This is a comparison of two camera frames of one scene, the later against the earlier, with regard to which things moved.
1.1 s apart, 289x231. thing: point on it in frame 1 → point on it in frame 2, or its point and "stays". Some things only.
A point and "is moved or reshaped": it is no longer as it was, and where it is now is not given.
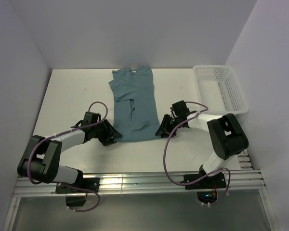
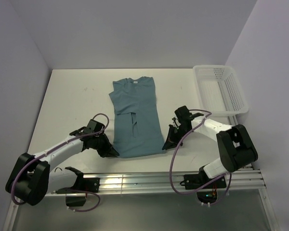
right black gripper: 164,125 → 172,141
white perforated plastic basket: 218,88 stays
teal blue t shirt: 135,113 is moved or reshaped
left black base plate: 90,184 stays
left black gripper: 110,131 → 108,150
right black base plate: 216,181 stays
